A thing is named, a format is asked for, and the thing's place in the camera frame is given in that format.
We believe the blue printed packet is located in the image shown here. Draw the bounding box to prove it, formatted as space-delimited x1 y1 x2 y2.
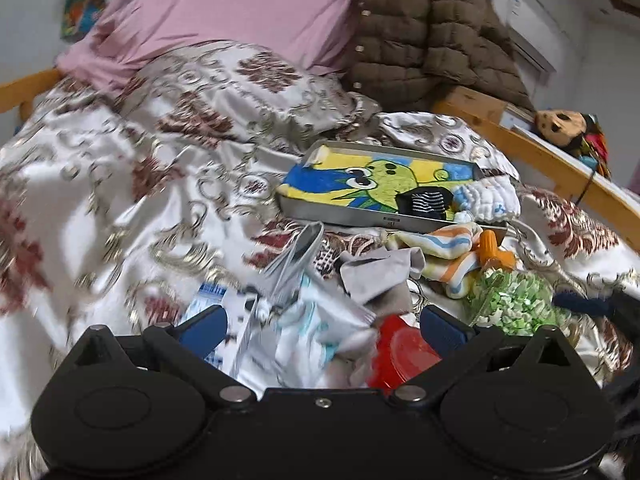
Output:
180 282 261 376

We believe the orange plastic toy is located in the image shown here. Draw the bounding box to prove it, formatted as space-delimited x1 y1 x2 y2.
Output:
477 230 517 272

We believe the black striped sock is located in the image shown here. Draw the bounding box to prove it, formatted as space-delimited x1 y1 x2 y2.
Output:
396 187 455 220

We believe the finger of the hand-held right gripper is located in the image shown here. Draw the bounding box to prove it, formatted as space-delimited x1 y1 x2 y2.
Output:
552 292 621 318

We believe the wooden bed frame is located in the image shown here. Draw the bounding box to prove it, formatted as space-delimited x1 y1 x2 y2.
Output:
0 67 640 253

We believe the pink sheet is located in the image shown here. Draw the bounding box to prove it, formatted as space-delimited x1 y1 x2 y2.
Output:
55 0 396 98

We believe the floral satin bedspread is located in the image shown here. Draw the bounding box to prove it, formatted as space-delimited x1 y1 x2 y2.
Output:
0 40 640 480

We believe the white book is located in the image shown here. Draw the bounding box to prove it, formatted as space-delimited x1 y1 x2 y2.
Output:
500 102 538 133

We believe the grey cloth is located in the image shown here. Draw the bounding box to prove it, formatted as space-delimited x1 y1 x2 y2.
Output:
340 249 426 311

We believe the plush mouse toy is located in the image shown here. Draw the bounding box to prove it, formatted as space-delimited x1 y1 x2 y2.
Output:
534 109 612 178

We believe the colourful wall hanging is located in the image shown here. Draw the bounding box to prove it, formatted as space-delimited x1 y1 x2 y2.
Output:
60 0 108 43

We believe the white teal patterned cloth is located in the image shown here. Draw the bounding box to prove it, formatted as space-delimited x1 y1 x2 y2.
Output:
272 280 377 386

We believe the white air conditioner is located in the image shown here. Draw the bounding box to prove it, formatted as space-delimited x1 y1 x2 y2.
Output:
505 0 558 73

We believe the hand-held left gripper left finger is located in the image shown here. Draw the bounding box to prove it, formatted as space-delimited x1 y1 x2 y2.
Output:
64 305 257 409

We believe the brown puffer jacket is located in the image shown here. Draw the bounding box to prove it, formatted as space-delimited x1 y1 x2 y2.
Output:
345 0 536 111

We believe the metal tray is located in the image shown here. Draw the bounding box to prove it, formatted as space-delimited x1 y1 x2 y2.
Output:
276 140 511 235

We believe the green white bag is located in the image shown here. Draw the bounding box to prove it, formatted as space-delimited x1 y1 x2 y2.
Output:
465 267 571 338

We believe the orange blue striped towel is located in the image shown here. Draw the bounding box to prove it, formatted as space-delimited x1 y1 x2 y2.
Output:
387 222 501 300

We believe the cartoon print towel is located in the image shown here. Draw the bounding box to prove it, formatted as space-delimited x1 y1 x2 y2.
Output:
278 154 483 221

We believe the red plastic lid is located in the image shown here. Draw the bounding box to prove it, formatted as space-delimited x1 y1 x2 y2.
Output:
367 314 443 393

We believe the white quilted cloth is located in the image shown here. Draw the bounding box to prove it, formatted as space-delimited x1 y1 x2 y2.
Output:
452 175 522 223

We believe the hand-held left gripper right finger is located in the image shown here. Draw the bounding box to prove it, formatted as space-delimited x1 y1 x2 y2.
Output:
392 305 587 409

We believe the silver foil packet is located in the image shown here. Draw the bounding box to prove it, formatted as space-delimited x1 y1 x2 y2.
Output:
260 221 326 306

